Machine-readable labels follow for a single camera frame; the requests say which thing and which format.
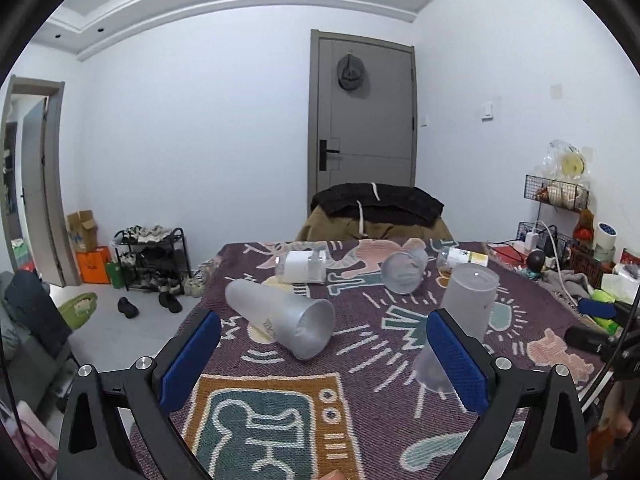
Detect grey cloth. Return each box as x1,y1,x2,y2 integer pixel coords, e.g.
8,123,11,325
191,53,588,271
542,268,594,302

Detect cardboard box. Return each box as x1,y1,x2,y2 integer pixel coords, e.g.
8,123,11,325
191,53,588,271
67,209,99,254

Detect black wire basket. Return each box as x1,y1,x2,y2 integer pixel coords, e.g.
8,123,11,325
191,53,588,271
516,221,577,263

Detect brown chair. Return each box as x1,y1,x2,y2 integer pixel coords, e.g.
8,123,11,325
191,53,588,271
294,207,454,244

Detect small frosted plastic cup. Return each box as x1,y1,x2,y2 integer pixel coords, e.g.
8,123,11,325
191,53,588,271
381,248,430,295

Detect grey sneakers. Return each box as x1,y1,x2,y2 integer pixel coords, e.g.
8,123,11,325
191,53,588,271
182,263,207,298

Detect green bag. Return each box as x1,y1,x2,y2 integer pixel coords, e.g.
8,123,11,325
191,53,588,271
104,259,126,289

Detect orange box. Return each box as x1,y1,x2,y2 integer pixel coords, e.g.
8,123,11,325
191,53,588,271
75,247,112,285

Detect white cable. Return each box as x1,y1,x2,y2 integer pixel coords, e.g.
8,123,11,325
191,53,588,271
539,224,582,312

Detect green slipper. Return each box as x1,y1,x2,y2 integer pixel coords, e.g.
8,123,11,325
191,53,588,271
57,292,99,331

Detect white tape roll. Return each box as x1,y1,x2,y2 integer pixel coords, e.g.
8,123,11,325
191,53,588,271
593,222,618,252

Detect open grey door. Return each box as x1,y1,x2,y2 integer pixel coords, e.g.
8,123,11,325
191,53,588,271
19,97,67,289

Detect black door lock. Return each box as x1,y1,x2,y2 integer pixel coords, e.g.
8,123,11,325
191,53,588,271
318,138,341,171

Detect black wire wall rack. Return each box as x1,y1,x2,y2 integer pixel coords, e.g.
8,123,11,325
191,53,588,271
523,174,590,212

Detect yellow-green cloth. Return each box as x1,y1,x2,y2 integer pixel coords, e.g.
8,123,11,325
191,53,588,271
591,287,623,337

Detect grey hat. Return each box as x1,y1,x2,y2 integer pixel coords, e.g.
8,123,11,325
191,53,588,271
336,52,369,94

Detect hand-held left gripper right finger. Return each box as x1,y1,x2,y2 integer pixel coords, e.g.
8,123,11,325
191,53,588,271
425,308,591,480

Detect small bottle yellow label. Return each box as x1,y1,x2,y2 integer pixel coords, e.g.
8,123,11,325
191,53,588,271
436,247,490,271

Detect white tissue pack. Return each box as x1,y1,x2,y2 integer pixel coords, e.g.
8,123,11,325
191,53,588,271
601,262,640,292

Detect black jacket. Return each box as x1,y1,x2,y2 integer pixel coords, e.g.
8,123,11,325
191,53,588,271
310,182,445,227

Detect tall frosted plastic cup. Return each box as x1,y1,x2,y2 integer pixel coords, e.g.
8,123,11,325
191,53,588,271
412,263,500,402

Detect brown plush toy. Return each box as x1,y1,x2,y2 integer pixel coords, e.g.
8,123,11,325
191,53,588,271
572,208,596,242

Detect printed blanket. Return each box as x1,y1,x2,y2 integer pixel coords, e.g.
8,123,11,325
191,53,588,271
127,237,610,480

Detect large frosted plastic cup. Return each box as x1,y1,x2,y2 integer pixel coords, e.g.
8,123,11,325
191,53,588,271
224,277,336,361

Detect clear plastic bag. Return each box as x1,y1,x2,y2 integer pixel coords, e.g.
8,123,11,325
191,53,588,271
532,139,594,187

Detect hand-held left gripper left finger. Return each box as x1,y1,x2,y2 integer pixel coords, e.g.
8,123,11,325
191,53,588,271
57,309,222,480

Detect black shoe rack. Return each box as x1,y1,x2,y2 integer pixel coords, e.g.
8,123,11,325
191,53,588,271
113,226,191,292

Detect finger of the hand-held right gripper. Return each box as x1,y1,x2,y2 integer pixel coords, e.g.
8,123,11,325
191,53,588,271
578,298,620,320
564,326,610,354

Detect clear cup with white label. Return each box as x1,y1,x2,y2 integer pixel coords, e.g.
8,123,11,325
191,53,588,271
274,248,329,284

